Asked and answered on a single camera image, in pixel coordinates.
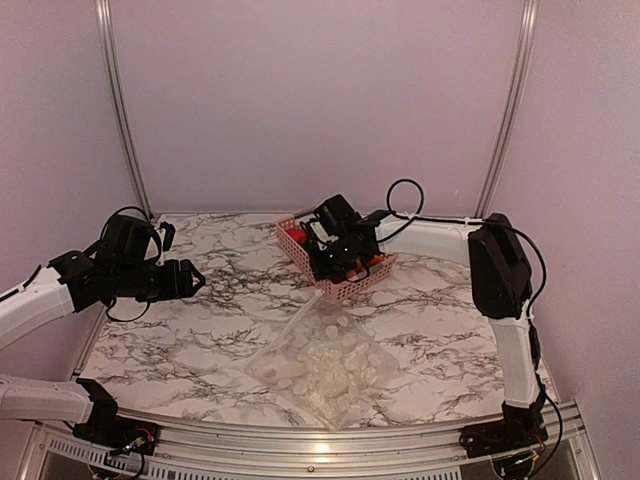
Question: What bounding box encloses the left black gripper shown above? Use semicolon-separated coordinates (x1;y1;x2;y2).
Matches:
113;259;205;303

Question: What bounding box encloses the pink plastic basket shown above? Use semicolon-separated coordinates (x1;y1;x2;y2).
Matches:
275;217;397;303

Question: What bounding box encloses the clear zip top bag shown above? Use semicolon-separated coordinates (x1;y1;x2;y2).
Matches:
244;290;401;430

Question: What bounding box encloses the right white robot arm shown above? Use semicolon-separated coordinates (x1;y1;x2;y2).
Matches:
300;206;547;448

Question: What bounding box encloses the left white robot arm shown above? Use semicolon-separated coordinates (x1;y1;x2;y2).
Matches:
1;206;206;445

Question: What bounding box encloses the red tomato toy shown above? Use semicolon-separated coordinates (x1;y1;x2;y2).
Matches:
286;228;307;245

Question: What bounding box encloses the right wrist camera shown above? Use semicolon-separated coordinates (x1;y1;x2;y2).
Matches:
313;194;362;238

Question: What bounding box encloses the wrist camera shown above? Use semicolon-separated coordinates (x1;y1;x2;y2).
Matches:
313;194;362;238
95;206;176;271

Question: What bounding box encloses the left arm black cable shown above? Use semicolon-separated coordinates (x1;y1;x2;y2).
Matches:
104;294;151;322

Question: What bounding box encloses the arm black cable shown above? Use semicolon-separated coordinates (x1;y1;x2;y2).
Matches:
104;294;151;322
385;178;547;321

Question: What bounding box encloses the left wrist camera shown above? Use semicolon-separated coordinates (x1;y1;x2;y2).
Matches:
95;206;176;271

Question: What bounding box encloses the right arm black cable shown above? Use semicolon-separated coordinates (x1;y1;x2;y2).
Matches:
385;178;547;321

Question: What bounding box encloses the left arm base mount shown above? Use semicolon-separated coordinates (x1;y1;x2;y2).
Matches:
73;416;159;456

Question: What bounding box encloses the curved aluminium front rail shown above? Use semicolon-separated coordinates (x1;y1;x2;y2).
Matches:
19;399;601;480

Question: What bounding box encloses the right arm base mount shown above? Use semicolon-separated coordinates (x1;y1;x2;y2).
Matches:
459;420;549;458

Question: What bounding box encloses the left aluminium frame post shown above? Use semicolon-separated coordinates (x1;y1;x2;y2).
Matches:
94;0;154;218

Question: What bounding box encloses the aluminium frame post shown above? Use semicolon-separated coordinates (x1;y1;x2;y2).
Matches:
94;0;154;218
474;0;540;217

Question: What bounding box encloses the right aluminium frame post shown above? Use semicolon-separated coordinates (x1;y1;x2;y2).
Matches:
474;0;540;217

